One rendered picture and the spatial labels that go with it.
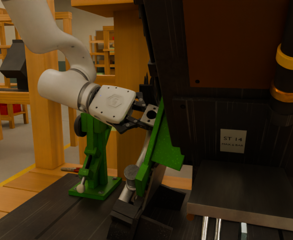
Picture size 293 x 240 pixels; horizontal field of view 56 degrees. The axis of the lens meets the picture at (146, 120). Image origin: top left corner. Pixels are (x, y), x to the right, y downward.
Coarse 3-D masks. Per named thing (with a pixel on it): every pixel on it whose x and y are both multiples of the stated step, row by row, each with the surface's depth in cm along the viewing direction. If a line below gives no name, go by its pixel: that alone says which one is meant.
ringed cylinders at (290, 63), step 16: (288, 16) 30; (288, 32) 31; (288, 48) 32; (288, 64) 32; (272, 80) 38; (288, 80) 34; (272, 96) 38; (288, 96) 36; (272, 112) 40; (288, 112) 38
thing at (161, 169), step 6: (156, 162) 69; (156, 168) 65; (162, 168) 76; (150, 174) 66; (156, 174) 68; (162, 174) 81; (150, 180) 66; (156, 180) 72; (150, 186) 66; (156, 186) 76; (150, 192) 68; (144, 198) 68; (150, 198) 72; (144, 204) 68
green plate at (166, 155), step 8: (160, 104) 58; (160, 112) 58; (160, 120) 59; (160, 128) 60; (152, 136) 60; (160, 136) 61; (168, 136) 60; (152, 144) 60; (160, 144) 61; (168, 144) 61; (152, 152) 62; (160, 152) 62; (168, 152) 61; (176, 152) 60; (144, 160) 62; (152, 160) 63; (160, 160) 62; (168, 160) 61; (176, 160) 61; (176, 168) 61
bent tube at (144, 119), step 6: (150, 108) 70; (156, 108) 70; (144, 114) 69; (150, 114) 71; (156, 114) 70; (144, 120) 68; (150, 120) 68; (150, 132) 74; (144, 144) 78; (144, 150) 77; (144, 156) 77; (138, 162) 76; (126, 192) 71; (132, 192) 72; (120, 198) 71; (126, 198) 70
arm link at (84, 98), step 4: (88, 84) 72; (92, 84) 73; (96, 84) 73; (84, 88) 71; (88, 88) 71; (92, 88) 72; (80, 92) 71; (84, 92) 71; (88, 92) 71; (92, 92) 72; (80, 96) 71; (84, 96) 71; (88, 96) 71; (80, 100) 71; (84, 100) 71; (88, 100) 72; (80, 104) 72; (84, 104) 71; (88, 104) 72; (80, 108) 72; (84, 108) 72; (88, 108) 73; (84, 112) 74; (88, 112) 74
